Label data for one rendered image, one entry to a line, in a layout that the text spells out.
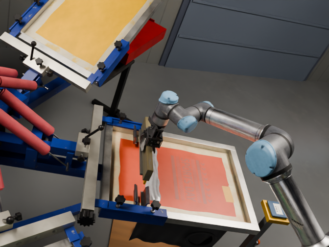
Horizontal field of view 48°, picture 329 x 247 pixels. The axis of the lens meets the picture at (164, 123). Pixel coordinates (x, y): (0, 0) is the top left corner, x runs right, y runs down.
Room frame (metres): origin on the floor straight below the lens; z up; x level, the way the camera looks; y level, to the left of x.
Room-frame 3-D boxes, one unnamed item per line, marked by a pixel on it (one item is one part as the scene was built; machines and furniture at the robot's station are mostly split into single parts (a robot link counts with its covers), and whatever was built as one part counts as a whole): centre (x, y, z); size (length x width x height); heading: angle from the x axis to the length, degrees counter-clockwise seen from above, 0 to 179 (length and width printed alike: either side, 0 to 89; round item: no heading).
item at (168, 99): (1.30, 0.02, 1.41); 0.09 x 0.08 x 0.11; 60
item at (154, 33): (2.44, 0.56, 1.06); 0.61 x 0.46 x 0.12; 169
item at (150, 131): (1.30, 0.02, 1.25); 0.09 x 0.08 x 0.12; 19
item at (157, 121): (1.31, 0.02, 1.33); 0.08 x 0.08 x 0.05
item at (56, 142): (1.21, 0.36, 1.02); 0.17 x 0.06 x 0.05; 109
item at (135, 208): (1.06, -0.03, 0.98); 0.30 x 0.05 x 0.07; 109
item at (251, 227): (1.40, -0.17, 0.97); 0.79 x 0.58 x 0.04; 109
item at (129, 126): (1.58, 0.15, 0.98); 0.30 x 0.05 x 0.07; 109
